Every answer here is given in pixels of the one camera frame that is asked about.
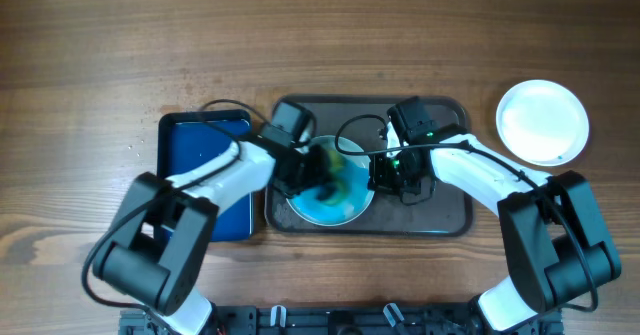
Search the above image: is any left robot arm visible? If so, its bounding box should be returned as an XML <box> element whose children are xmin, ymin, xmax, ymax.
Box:
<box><xmin>81</xmin><ymin>136</ymin><xmax>342</xmax><ymax>334</ymax></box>

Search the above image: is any white plate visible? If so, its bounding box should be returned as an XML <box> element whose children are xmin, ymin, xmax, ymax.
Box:
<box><xmin>287</xmin><ymin>135</ymin><xmax>374</xmax><ymax>227</ymax></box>
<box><xmin>496</xmin><ymin>79</ymin><xmax>590</xmax><ymax>167</ymax></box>

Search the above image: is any dark brown serving tray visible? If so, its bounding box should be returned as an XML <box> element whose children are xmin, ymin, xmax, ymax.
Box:
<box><xmin>265</xmin><ymin>94</ymin><xmax>473</xmax><ymax>237</ymax></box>

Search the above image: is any green yellow sponge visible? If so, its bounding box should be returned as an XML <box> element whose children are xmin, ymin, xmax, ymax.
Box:
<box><xmin>316</xmin><ymin>148</ymin><xmax>348</xmax><ymax>206</ymax></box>

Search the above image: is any blue water basin tray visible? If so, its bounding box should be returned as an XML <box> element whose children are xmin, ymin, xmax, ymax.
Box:
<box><xmin>157</xmin><ymin>110</ymin><xmax>254</xmax><ymax>242</ymax></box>

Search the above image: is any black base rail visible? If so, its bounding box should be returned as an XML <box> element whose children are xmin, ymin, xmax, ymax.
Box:
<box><xmin>118</xmin><ymin>302</ymin><xmax>565</xmax><ymax>335</ymax></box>

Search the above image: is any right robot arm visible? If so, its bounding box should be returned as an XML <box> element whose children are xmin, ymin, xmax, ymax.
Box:
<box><xmin>373</xmin><ymin>124</ymin><xmax>622</xmax><ymax>332</ymax></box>

